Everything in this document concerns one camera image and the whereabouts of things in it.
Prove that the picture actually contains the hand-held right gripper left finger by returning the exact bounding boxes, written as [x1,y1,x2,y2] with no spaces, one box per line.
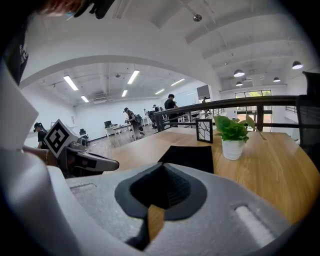
[65,162,163,251]

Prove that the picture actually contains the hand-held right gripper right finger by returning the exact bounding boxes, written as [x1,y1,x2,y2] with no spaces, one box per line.
[139,162,292,256]

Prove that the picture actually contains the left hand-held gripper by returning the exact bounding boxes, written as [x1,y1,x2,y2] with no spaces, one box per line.
[44,118,120,179]

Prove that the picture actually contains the black drawstring bag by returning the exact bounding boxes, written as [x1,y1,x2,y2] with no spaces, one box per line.
[157,145,215,175]

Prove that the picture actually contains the person's left forearm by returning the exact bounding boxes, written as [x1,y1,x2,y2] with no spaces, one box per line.
[22,146,59,167]

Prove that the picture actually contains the white desk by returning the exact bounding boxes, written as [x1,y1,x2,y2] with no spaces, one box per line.
[104,124,134,139]

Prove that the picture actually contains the white air conditioner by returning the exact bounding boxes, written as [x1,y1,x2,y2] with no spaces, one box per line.
[93,96,113,105]

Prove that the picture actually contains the black swivel office chair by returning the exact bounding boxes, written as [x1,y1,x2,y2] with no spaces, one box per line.
[147,110,158,130]

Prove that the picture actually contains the green plant in white pot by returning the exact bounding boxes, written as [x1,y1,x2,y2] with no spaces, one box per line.
[212,114,257,161]

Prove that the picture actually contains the ceiling tube lights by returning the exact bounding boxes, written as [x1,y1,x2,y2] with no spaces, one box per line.
[63,69,186,103]

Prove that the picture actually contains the glazed entrance window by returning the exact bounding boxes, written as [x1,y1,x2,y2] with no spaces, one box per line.
[234,89,273,123]

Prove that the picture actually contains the black mesh office chair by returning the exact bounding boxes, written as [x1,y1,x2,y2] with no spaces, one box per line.
[296,71,320,171]

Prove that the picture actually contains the person's black shirt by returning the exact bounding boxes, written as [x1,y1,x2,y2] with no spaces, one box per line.
[4,23,30,86]

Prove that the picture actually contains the black picture frame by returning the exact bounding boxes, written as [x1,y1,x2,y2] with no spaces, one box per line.
[195,118,214,144]

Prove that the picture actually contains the black head-worn camera mount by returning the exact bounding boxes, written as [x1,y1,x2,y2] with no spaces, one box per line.
[73,0,116,20]

